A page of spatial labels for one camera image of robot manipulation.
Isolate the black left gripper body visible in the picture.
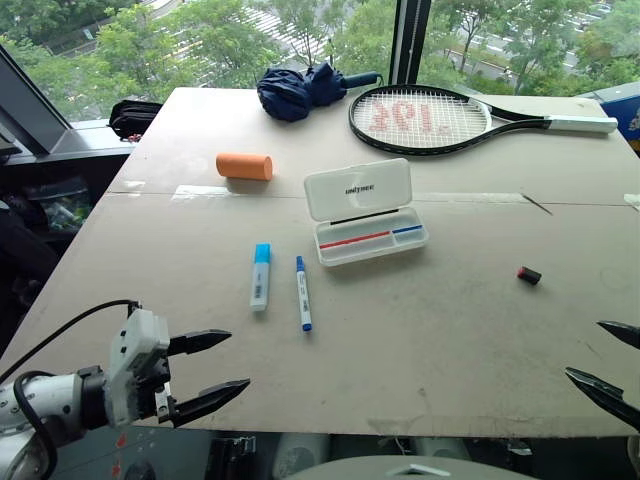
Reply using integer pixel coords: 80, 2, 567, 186
130, 344, 179, 428

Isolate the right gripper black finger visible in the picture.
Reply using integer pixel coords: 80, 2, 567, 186
596, 320, 640, 351
564, 366, 640, 435

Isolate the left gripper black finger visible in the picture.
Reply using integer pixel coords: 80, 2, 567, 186
167, 328, 233, 358
171, 377, 251, 429

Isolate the open white pencil case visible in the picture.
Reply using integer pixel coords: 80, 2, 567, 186
303, 157, 430, 268

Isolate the light blue highlighter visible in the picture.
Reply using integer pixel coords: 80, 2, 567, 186
249, 242, 273, 313

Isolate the blue and white marker pen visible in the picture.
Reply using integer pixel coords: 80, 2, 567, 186
295, 255, 315, 334

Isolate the clear tape strip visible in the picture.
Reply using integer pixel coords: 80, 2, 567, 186
170, 184, 227, 202

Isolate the orange foam cylinder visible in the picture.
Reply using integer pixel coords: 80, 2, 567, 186
215, 152, 275, 182

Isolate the blue box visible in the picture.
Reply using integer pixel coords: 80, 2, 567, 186
601, 93, 640, 151

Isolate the black bag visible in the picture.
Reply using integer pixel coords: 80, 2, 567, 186
108, 99, 164, 143

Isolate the folded navy blue umbrella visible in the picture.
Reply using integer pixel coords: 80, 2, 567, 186
256, 62, 384, 123

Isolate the black and white tennis racket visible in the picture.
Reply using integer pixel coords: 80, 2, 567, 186
348, 83, 620, 157

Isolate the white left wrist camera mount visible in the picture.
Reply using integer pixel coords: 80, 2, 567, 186
103, 308, 172, 427

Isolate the dark slanted window frame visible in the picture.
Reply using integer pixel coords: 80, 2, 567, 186
0, 43, 72, 157

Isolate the black window frame post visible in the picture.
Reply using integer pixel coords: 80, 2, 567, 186
388, 0, 433, 87

